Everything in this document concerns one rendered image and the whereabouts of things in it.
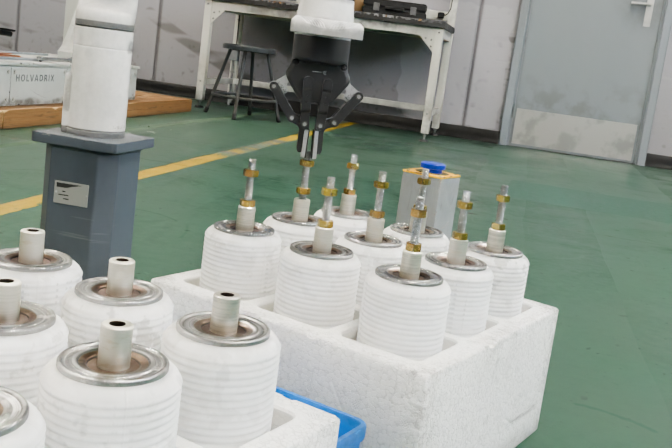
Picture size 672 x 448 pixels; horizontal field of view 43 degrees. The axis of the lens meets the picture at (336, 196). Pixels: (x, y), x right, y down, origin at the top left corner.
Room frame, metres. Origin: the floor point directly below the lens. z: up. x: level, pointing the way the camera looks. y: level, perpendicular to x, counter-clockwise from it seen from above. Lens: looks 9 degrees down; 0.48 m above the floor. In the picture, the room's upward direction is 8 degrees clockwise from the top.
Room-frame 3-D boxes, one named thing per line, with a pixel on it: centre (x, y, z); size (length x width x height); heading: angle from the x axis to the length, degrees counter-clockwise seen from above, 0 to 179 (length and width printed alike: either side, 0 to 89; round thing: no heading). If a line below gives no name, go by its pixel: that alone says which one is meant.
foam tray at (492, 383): (1.08, -0.06, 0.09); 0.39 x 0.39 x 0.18; 57
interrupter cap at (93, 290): (0.72, 0.18, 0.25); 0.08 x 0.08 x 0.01
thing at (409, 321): (0.92, -0.09, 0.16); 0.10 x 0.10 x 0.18
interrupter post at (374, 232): (1.08, -0.06, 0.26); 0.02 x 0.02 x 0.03
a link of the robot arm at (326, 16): (1.12, 0.04, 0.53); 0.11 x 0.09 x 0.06; 6
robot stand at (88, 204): (1.39, 0.40, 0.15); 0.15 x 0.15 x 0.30; 78
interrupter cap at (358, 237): (1.08, -0.06, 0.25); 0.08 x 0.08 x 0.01
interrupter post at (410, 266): (0.92, -0.09, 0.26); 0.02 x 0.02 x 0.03
